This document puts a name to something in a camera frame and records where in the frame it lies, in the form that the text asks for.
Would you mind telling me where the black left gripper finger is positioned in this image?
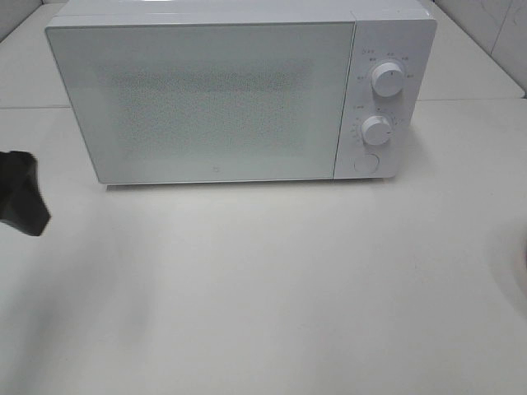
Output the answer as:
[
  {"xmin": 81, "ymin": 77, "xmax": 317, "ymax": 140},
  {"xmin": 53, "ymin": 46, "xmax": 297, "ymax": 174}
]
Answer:
[{"xmin": 1, "ymin": 151, "xmax": 51, "ymax": 237}]

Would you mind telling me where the round white door button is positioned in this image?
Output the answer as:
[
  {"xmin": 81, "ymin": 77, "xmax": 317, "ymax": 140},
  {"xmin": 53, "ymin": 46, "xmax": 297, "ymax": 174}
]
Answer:
[{"xmin": 353, "ymin": 154, "xmax": 380, "ymax": 175}]

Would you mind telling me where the white timer knob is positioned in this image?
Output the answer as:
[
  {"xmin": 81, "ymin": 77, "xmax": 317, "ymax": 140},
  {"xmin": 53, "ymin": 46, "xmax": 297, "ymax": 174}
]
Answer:
[{"xmin": 361, "ymin": 115, "xmax": 392, "ymax": 146}]

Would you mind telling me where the pink round plate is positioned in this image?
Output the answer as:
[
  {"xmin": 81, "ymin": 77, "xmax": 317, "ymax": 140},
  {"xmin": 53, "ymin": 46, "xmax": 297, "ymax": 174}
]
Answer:
[{"xmin": 522, "ymin": 230, "xmax": 527, "ymax": 266}]

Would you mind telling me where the white microwave door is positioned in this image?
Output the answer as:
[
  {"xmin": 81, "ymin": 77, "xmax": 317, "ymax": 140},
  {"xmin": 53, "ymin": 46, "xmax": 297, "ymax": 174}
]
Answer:
[{"xmin": 46, "ymin": 22, "xmax": 354, "ymax": 184}]

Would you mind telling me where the white microwave oven body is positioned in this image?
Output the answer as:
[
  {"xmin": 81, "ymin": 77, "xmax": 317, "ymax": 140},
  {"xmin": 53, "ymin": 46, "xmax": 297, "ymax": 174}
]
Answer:
[{"xmin": 45, "ymin": 1, "xmax": 436, "ymax": 180}]

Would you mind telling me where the upper white power knob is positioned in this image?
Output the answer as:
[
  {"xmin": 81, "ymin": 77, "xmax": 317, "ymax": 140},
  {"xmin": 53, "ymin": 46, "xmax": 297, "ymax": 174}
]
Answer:
[{"xmin": 371, "ymin": 61, "xmax": 404, "ymax": 98}]

